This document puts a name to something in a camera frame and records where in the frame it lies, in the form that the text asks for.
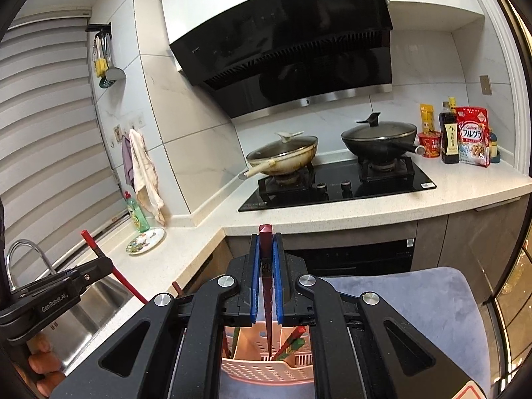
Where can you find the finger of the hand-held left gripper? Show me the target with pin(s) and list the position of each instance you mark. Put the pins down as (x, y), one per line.
(95, 269)

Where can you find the dark soy sauce bottle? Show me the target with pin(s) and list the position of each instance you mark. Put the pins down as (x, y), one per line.
(449, 141)

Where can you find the green chopstick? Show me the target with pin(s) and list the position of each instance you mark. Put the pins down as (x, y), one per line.
(235, 338)
(297, 344)

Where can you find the steel ladle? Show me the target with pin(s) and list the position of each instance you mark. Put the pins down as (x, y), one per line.
(115, 74)

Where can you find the black range hood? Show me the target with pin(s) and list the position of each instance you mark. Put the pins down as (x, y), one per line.
(291, 50)

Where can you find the cereal bag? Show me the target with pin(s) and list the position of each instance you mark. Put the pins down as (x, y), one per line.
(473, 139)

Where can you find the patterned small plate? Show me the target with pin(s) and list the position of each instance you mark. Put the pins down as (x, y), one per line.
(145, 241)

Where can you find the wall outlet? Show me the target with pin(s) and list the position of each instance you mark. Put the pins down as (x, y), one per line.
(485, 85)

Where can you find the black wok with lid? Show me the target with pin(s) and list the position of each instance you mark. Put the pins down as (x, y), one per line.
(378, 139)

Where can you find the window blind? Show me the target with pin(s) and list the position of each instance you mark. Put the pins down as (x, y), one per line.
(50, 133)

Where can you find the blue-grey plush mat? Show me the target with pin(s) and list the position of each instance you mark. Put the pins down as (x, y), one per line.
(415, 299)

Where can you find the yellow snack packet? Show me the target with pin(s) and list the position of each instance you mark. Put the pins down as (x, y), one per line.
(426, 118)

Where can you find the purple hanging cloth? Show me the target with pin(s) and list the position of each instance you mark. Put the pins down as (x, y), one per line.
(127, 162)

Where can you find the small blue figure bottle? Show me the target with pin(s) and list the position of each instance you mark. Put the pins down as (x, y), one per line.
(494, 147)

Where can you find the black wall utensil rack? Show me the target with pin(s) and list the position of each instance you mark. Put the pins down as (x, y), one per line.
(99, 28)

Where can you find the steel sink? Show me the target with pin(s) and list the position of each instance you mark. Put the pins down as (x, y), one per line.
(99, 303)

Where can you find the chrome kitchen faucet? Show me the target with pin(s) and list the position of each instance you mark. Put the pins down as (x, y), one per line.
(25, 246)

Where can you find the brown chopstick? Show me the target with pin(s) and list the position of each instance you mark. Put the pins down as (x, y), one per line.
(177, 288)

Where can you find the person's left hand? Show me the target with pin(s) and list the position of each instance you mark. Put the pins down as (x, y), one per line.
(43, 357)

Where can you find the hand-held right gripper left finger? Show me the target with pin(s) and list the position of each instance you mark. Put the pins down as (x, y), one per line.
(253, 282)

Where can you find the built-in black oven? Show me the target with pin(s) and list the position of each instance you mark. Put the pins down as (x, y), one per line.
(353, 255)

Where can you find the row of coloured chopsticks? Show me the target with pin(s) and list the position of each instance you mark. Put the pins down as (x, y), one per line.
(293, 336)

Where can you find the green dish soap bottle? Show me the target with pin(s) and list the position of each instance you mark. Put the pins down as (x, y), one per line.
(138, 214)

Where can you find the white hanging cloth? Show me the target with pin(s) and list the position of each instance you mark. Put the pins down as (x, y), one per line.
(143, 170)

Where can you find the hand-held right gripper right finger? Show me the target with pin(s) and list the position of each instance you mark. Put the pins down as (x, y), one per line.
(277, 282)

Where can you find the black gas stove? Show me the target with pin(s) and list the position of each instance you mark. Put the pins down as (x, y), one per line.
(332, 193)

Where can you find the bright red chopstick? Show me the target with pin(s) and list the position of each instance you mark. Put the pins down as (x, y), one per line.
(126, 284)

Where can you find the pink perforated chopstick holder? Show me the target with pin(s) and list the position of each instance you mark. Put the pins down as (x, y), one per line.
(266, 370)

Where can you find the yellow dish brush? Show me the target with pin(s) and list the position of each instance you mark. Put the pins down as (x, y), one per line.
(101, 67)

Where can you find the red cup noodle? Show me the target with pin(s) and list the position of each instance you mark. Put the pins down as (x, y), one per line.
(429, 145)

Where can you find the cream wok with lid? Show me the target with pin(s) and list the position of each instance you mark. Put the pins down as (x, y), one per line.
(286, 153)

